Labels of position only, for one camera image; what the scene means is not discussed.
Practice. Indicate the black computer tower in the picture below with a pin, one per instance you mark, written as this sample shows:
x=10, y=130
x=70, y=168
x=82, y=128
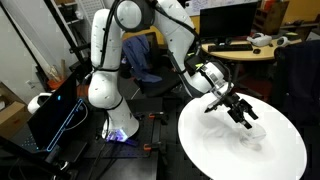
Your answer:
x=195, y=61

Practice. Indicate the cardboard box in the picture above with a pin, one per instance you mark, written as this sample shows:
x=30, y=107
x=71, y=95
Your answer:
x=11, y=116

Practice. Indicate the white headset with black band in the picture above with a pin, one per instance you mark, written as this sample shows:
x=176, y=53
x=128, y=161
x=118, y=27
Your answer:
x=36, y=101

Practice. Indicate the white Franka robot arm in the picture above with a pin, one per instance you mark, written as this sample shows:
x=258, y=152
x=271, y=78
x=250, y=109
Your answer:
x=103, y=50

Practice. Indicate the white perforated panel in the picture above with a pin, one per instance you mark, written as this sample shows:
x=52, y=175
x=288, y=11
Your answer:
x=87, y=8

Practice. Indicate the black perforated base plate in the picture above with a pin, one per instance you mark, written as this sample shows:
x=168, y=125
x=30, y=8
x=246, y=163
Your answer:
x=133, y=151

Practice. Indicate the orange container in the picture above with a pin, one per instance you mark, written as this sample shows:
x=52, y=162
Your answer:
x=55, y=83

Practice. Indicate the white VR controller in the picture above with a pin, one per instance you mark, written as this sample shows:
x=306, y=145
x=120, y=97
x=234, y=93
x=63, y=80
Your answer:
x=283, y=40

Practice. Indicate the whiteboard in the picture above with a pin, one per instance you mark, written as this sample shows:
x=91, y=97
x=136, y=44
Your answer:
x=213, y=3

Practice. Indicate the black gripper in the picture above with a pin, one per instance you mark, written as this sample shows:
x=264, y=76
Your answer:
x=236, y=107

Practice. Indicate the wooden shelf box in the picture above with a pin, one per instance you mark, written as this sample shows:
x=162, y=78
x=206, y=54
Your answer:
x=271, y=15

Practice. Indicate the black computer monitor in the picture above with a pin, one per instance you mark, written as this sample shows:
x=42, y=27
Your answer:
x=230, y=21

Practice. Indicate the black laptop with blue light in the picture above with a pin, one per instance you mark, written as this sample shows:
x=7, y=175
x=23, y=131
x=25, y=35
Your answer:
x=53, y=116

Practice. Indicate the black camera stand bar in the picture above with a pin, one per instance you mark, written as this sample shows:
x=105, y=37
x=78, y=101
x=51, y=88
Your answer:
x=26, y=153

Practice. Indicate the black office chair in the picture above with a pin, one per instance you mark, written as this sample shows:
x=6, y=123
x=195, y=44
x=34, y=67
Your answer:
x=160, y=83

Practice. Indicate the wooden sticks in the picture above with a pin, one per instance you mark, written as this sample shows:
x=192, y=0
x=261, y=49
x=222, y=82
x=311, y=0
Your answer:
x=62, y=68

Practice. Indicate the black clamp with orange tip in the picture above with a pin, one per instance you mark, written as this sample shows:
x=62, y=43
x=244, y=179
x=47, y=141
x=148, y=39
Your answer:
x=151, y=145
x=156, y=115

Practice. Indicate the dark office chair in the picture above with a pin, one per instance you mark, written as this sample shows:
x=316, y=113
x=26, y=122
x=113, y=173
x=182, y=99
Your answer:
x=300, y=76

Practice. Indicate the round wooden desk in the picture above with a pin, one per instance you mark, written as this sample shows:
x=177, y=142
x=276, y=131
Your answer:
x=246, y=55

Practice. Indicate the clear plastic cup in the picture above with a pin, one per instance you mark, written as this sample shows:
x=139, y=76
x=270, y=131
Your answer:
x=256, y=137

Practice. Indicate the black computer mouse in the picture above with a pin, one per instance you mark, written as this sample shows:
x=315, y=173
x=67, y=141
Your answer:
x=256, y=50

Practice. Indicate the white VR headset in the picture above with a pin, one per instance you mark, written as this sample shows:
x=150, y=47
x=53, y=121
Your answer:
x=260, y=39

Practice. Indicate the blue jacket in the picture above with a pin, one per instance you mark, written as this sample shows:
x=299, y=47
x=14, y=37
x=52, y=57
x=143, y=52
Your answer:
x=138, y=56

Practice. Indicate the black keyboard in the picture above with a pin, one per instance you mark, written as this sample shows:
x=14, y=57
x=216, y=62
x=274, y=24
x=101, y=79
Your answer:
x=230, y=47

